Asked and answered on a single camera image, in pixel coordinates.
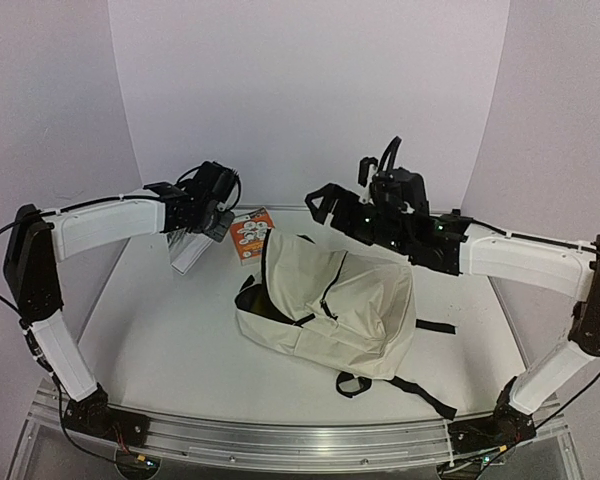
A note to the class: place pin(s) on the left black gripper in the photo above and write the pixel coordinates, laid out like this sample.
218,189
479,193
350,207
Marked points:
219,232

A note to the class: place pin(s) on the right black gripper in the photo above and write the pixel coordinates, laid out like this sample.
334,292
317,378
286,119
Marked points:
344,213

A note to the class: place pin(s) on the white palm leaf book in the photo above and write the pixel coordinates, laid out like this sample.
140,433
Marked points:
185,249

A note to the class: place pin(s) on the orange comic book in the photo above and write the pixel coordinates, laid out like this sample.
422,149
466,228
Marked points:
248,232

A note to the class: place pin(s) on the yellow plastic folder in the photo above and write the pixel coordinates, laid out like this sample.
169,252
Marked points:
255,299

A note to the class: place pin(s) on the beige canvas backpack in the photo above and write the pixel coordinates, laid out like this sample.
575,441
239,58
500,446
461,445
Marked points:
354,314

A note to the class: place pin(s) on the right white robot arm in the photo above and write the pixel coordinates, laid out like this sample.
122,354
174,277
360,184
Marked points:
570,269

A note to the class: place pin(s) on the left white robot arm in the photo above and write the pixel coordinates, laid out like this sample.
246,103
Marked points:
56,262

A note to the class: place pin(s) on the aluminium table edge rail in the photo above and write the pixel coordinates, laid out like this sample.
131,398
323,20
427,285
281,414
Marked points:
303,207

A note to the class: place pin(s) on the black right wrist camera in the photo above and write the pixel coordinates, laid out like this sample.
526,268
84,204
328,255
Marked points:
389,187

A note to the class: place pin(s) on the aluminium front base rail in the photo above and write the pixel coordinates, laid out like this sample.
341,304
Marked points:
303,449

